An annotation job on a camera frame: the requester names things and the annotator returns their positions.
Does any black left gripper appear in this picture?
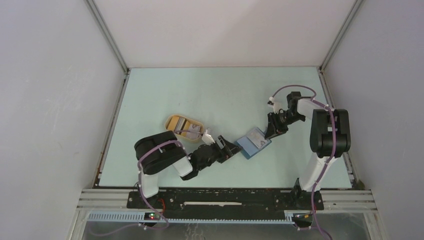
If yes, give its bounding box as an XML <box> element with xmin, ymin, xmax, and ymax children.
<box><xmin>197</xmin><ymin>134</ymin><xmax>243</xmax><ymax>171</ymax></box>

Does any aluminium frame rail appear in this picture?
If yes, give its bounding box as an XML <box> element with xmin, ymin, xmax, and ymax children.
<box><xmin>76</xmin><ymin>188</ymin><xmax>389</xmax><ymax>240</ymax></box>

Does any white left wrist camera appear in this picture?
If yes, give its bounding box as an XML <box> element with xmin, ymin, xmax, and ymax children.
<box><xmin>201</xmin><ymin>128</ymin><xmax>215</xmax><ymax>145</ymax></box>

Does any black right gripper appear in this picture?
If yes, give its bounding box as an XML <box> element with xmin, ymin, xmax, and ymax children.
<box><xmin>264</xmin><ymin>110</ymin><xmax>305</xmax><ymax>139</ymax></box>

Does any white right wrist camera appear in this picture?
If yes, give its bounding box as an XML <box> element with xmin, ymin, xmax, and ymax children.
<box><xmin>267</xmin><ymin>96</ymin><xmax>283</xmax><ymax>114</ymax></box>

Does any blue card holder wallet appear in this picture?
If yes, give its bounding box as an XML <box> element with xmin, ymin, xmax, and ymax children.
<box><xmin>234</xmin><ymin>132</ymin><xmax>272</xmax><ymax>159</ymax></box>

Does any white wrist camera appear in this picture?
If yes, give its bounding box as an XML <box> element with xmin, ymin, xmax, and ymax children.
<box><xmin>267</xmin><ymin>96</ymin><xmax>283</xmax><ymax>114</ymax></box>
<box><xmin>201</xmin><ymin>128</ymin><xmax>215</xmax><ymax>145</ymax></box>

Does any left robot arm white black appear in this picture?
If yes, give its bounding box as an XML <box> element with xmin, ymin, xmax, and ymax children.
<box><xmin>134</xmin><ymin>129</ymin><xmax>243</xmax><ymax>208</ymax></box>

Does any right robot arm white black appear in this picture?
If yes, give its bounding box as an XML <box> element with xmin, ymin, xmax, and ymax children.
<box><xmin>264</xmin><ymin>91</ymin><xmax>351</xmax><ymax>209</ymax></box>

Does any white patterned credit card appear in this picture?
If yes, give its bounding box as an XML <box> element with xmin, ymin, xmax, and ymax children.
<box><xmin>246</xmin><ymin>127</ymin><xmax>270</xmax><ymax>149</ymax></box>

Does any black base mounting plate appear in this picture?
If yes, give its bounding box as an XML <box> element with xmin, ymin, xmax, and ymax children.
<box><xmin>126</xmin><ymin>187</ymin><xmax>324</xmax><ymax>221</ymax></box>

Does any gold credit card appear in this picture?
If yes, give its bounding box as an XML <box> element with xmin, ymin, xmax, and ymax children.
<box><xmin>165</xmin><ymin>115</ymin><xmax>191</xmax><ymax>133</ymax></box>

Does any beige oval card tray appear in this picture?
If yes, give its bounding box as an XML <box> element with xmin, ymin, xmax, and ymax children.
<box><xmin>164</xmin><ymin>114</ymin><xmax>205</xmax><ymax>143</ymax></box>

